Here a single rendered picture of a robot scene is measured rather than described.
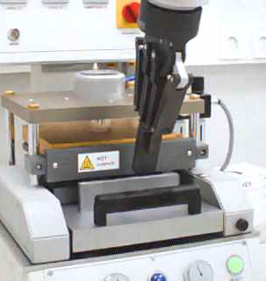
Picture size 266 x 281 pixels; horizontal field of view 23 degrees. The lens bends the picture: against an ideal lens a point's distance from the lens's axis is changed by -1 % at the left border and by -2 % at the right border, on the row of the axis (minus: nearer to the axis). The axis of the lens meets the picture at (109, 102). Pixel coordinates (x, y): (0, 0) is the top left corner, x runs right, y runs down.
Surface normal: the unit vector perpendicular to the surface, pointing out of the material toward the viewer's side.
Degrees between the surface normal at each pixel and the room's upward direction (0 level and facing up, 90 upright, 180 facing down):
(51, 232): 40
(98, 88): 90
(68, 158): 90
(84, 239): 90
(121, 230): 90
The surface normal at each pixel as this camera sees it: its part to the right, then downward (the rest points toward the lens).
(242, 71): 0.43, 0.13
